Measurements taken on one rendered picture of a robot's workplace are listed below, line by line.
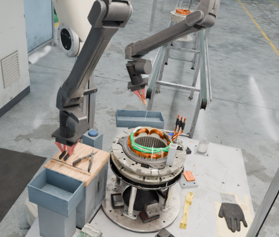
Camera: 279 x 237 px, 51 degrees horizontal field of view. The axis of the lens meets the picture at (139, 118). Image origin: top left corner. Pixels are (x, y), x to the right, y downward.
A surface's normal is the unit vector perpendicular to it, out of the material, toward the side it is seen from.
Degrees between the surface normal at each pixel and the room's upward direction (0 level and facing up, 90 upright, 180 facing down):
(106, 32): 116
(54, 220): 90
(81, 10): 90
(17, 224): 0
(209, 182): 0
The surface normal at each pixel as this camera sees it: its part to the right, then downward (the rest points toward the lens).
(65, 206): -0.36, 0.45
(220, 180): 0.12, -0.85
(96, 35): -0.73, 0.30
